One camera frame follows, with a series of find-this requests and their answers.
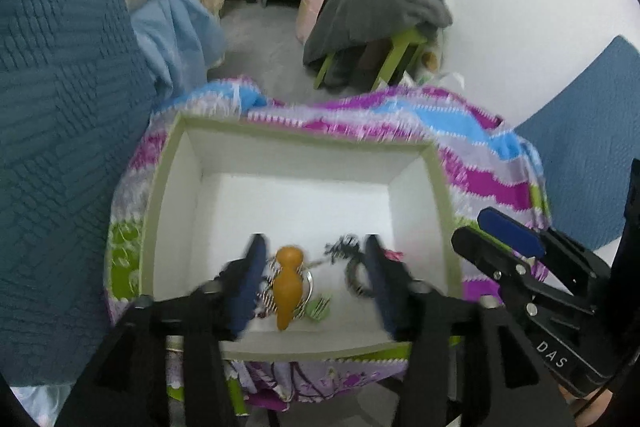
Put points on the person's right hand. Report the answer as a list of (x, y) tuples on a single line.
[(592, 409)]

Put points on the pink hair clip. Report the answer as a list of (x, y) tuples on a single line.
[(395, 255)]

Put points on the wooden gourd pendant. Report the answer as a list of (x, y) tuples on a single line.
[(287, 292)]

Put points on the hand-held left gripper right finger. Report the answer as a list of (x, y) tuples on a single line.
[(380, 287)]

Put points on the pale green cardboard box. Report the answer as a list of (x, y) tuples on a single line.
[(300, 197)]

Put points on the blue quilted bedspread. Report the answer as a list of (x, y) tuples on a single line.
[(65, 107), (590, 117)]

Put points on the green hair clip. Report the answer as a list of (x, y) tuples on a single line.
[(317, 308)]

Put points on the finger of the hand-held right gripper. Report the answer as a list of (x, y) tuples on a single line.
[(510, 232), (480, 252)]

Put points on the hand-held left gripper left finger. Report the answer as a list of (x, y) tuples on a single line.
[(250, 277)]

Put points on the light blue blanket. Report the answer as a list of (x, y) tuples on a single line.
[(175, 32)]

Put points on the silver metal bangle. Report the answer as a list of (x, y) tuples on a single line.
[(311, 287)]

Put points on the grey fleece garment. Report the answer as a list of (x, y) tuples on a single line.
[(370, 2)]

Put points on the colourful floral printed blanket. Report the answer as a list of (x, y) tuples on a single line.
[(480, 177)]

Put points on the green stool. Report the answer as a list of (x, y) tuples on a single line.
[(400, 47)]

